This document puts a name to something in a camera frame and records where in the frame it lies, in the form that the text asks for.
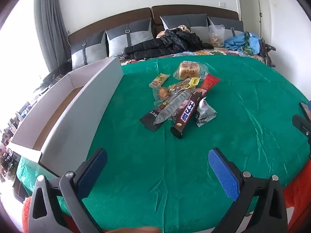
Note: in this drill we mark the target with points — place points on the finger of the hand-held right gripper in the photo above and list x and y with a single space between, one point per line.
302 125

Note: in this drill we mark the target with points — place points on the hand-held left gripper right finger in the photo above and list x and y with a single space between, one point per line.
223 174

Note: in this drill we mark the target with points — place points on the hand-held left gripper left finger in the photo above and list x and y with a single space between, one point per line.
93 172

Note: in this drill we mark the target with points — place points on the white cardboard box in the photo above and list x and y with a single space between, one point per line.
73 116

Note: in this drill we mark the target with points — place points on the white snack packet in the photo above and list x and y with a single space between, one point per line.
205 114

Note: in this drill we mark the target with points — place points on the brown chocolate bar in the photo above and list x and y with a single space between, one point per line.
185 114

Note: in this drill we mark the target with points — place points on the long black clear snack packet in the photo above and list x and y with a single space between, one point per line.
150 119

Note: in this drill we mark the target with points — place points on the long pale green snack packet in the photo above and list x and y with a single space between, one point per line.
173 106

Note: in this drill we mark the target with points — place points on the red snack packet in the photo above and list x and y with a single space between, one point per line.
209 82

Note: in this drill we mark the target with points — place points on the yellow brown snack packet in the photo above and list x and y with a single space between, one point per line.
181 85

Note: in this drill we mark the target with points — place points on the bread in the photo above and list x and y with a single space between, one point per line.
188 70

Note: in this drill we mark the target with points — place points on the small cream snack packet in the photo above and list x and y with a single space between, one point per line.
159 80

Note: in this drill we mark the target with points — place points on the dark brown bag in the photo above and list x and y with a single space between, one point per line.
267 51

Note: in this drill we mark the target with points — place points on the green patterned cloth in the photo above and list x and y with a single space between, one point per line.
247 42

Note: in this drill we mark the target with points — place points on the dark cloth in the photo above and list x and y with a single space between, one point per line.
55 74

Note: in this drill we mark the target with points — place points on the blue cloth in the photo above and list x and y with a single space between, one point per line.
235 42

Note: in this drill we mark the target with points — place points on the floral bedsheet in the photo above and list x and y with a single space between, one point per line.
218 51

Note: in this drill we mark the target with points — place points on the grey two-tone pillow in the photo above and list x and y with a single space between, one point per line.
233 26
128 36
184 20
90 48

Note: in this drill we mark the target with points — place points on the white door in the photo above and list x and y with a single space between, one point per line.
264 9

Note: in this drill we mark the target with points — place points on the clear plastic bag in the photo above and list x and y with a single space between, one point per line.
216 36

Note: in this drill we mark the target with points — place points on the black puffer jacket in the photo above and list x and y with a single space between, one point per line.
170 43

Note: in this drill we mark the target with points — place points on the beige cloth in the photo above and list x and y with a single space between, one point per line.
182 27

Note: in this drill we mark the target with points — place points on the grey curtain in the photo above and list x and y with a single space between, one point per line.
48 17

